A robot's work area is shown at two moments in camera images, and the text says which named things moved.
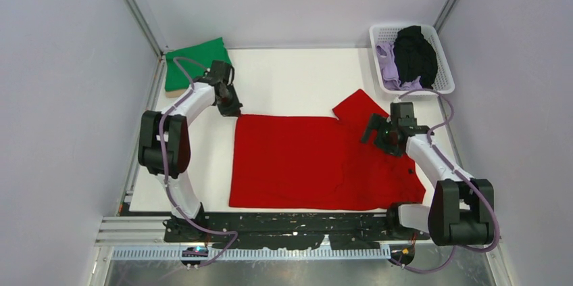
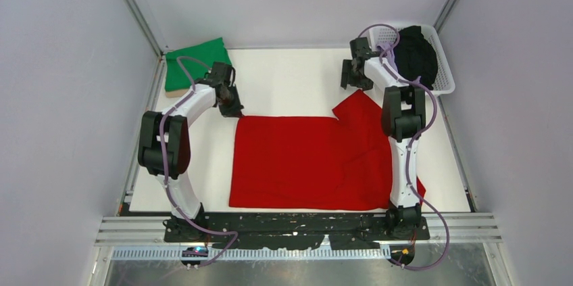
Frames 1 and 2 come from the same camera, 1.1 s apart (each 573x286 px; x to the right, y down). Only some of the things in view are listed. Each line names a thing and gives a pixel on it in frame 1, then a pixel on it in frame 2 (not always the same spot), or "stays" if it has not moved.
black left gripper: x=234 y=110 stays
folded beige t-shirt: x=173 y=94 stays
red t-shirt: x=309 y=162 stays
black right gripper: x=376 y=122 -> x=365 y=84
